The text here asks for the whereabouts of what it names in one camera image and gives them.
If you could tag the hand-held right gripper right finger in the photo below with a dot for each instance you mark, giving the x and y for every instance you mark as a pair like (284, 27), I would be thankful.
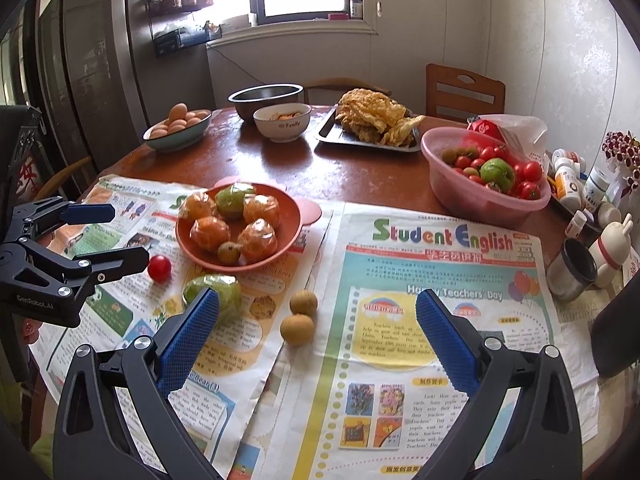
(447, 340)

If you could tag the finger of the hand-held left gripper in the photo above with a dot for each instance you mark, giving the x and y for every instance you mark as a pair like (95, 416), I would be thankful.
(87, 212)
(120, 262)

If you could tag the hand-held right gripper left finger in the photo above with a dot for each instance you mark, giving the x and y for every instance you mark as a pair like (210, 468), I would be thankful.
(189, 340)

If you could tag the red cherry tomato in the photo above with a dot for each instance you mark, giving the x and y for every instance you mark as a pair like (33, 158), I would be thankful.
(160, 268)

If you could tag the plastic-wrapped green citrus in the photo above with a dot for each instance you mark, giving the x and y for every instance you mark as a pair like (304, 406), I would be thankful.
(235, 201)
(225, 290)

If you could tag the plastic-wrapped orange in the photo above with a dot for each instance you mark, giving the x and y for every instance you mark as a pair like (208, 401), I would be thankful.
(210, 233)
(257, 240)
(197, 206)
(261, 210)

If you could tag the brown longan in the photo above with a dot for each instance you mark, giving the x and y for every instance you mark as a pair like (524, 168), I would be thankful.
(303, 304)
(229, 253)
(297, 330)

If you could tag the orange plastic plate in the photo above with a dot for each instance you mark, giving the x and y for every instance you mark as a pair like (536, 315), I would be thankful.
(285, 250)

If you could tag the colourful children's newspaper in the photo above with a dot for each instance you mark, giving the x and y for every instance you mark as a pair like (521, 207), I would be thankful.
(100, 240)
(317, 260)

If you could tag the yellow-bordered children's newspaper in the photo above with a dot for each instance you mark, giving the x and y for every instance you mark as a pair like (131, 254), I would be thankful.
(400, 320)

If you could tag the teal egg bowl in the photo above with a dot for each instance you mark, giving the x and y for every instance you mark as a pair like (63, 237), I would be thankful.
(175, 142)

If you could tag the pile of brown eggs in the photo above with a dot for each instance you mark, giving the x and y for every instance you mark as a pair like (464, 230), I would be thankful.
(177, 116)

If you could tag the white paper towel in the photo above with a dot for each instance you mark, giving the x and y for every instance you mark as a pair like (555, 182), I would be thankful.
(580, 340)

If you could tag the pink plastic basin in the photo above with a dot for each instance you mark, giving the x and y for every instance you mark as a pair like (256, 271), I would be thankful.
(475, 205)

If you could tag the stainless steel cup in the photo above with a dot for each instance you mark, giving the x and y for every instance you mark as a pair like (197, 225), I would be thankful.
(570, 272)

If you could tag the grey refrigerator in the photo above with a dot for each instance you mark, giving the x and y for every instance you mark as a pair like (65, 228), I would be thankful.
(95, 60)

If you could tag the black water bottle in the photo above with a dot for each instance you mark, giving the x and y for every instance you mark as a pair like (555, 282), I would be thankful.
(620, 335)

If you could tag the green guava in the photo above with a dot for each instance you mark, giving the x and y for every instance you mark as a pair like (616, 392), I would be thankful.
(497, 173)

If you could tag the white rabbit figurine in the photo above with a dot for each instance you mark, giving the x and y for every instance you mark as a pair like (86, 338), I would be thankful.
(610, 252)

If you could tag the pile of cherry tomatoes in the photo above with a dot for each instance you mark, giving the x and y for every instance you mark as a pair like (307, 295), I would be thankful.
(531, 171)

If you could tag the orange-label medicine bottle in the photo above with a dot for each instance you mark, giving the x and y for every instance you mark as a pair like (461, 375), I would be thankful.
(568, 182)

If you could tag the stainless steel bowl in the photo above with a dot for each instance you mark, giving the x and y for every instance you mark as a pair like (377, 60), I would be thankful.
(260, 100)

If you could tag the white ceramic bowl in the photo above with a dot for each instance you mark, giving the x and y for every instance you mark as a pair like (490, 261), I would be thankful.
(280, 127)

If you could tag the green-label medicine bottle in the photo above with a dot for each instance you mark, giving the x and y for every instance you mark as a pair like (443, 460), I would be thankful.
(597, 189)

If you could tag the red and white plastic bag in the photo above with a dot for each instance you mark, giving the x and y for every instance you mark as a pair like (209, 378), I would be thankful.
(522, 130)

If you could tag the metal baking tray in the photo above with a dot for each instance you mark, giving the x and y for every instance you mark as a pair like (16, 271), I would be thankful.
(330, 135)

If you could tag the heap of fried dough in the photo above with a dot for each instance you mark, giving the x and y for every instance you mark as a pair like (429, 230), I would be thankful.
(370, 112)

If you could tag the brown wooden slat-back chair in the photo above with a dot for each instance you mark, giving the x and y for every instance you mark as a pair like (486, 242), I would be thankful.
(465, 90)

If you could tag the red and white flower ornament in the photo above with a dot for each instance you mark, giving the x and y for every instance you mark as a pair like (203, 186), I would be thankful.
(622, 152)

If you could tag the black wall rack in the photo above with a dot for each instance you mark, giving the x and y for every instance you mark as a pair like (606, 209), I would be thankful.
(182, 10)

